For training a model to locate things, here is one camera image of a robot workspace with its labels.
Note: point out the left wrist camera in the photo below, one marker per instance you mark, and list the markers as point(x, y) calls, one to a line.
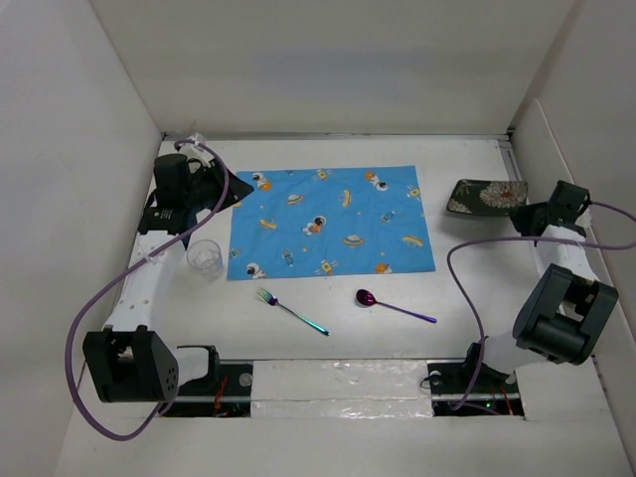
point(195, 148)

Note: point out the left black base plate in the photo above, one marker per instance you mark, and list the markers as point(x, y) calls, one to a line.
point(225, 395)

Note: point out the blue space-print cloth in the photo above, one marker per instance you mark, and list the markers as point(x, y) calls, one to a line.
point(329, 221)

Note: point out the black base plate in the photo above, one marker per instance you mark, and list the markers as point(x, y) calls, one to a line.
point(225, 395)
point(447, 382)

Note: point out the iridescent fork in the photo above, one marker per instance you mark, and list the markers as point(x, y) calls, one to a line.
point(272, 300)

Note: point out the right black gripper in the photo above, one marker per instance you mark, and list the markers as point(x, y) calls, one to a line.
point(519, 217)

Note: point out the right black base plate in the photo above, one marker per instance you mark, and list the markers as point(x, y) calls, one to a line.
point(447, 382)

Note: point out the dark floral square plate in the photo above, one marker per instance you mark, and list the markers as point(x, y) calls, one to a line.
point(482, 198)

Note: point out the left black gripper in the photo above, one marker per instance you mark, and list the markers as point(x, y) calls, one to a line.
point(235, 190)

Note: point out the clear plastic cup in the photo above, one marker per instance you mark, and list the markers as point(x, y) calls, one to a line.
point(205, 257)

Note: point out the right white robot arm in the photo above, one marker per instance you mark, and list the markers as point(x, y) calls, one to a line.
point(564, 315)

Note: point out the purple iridescent spoon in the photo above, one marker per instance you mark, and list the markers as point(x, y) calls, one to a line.
point(367, 299)

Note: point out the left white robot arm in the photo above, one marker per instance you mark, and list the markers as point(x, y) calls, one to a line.
point(127, 359)

